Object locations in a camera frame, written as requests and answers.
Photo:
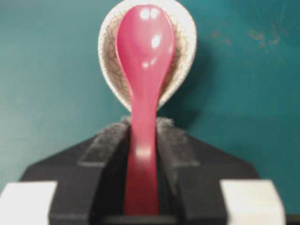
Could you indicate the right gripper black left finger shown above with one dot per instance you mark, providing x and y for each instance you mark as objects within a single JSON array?
[{"x": 90, "y": 177}]

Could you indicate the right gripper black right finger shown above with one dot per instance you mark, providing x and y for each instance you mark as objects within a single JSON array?
[{"x": 190, "y": 171}]

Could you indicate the red plastic soup spoon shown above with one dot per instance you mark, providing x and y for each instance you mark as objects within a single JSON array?
[{"x": 145, "y": 46}]

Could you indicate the speckled ceramic spoon rest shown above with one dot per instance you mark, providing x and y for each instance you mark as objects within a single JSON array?
[{"x": 186, "y": 45}]

